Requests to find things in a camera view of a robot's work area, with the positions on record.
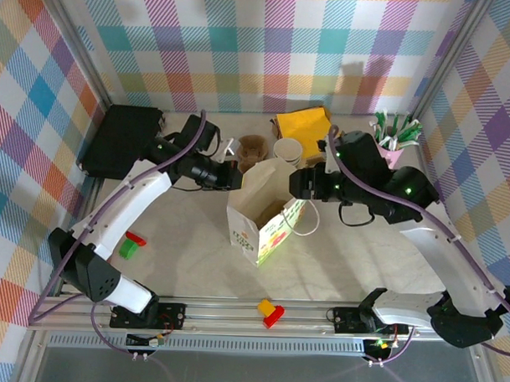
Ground yellow toy brick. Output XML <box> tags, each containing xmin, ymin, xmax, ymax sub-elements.
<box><xmin>256</xmin><ymin>297</ymin><xmax>276</xmax><ymax>317</ymax></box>

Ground stack of paper cups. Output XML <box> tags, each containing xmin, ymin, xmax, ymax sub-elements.
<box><xmin>272</xmin><ymin>137</ymin><xmax>304</xmax><ymax>169</ymax></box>

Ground small controller board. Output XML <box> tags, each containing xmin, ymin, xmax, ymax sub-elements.
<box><xmin>364</xmin><ymin>337</ymin><xmax>397</xmax><ymax>352</ymax></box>
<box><xmin>126</xmin><ymin>331</ymin><xmax>167</xmax><ymax>348</ymax></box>

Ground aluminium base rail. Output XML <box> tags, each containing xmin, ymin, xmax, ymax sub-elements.
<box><xmin>27</xmin><ymin>290</ymin><xmax>487</xmax><ymax>349</ymax></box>

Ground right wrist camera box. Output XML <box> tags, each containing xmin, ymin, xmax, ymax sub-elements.
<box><xmin>315</xmin><ymin>125</ymin><xmax>341</xmax><ymax>173</ymax></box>

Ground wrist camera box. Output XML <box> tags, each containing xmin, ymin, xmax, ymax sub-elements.
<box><xmin>216</xmin><ymin>135</ymin><xmax>238</xmax><ymax>163</ymax></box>
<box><xmin>315</xmin><ymin>125</ymin><xmax>341</xmax><ymax>173</ymax></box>

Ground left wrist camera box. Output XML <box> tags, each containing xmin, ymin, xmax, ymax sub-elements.
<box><xmin>216</xmin><ymin>135</ymin><xmax>238</xmax><ymax>163</ymax></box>

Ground red toy brick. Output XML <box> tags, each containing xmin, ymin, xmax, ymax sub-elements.
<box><xmin>125</xmin><ymin>231</ymin><xmax>148</xmax><ymax>248</ymax></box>
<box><xmin>262</xmin><ymin>303</ymin><xmax>286</xmax><ymax>329</ymax></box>

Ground white paper takeout bag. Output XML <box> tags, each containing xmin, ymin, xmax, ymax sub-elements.
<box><xmin>224</xmin><ymin>156</ymin><xmax>323</xmax><ymax>271</ymax></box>

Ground black hard case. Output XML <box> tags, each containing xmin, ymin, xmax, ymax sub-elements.
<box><xmin>77</xmin><ymin>103</ymin><xmax>167</xmax><ymax>181</ymax></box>

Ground cardboard napkin box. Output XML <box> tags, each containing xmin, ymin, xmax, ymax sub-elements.
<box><xmin>268</xmin><ymin>104</ymin><xmax>332</xmax><ymax>169</ymax></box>

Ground grey slotted cable duct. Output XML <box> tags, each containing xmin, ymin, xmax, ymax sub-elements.
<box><xmin>46</xmin><ymin>332</ymin><xmax>370</xmax><ymax>359</ymax></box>

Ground yellow paper napkins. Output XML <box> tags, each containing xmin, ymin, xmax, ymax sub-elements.
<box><xmin>274</xmin><ymin>106</ymin><xmax>332</xmax><ymax>159</ymax></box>

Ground aluminium frame post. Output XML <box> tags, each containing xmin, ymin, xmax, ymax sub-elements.
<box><xmin>35</xmin><ymin>0</ymin><xmax>118</xmax><ymax>107</ymax></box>
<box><xmin>408</xmin><ymin>0</ymin><xmax>496</xmax><ymax>121</ymax></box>

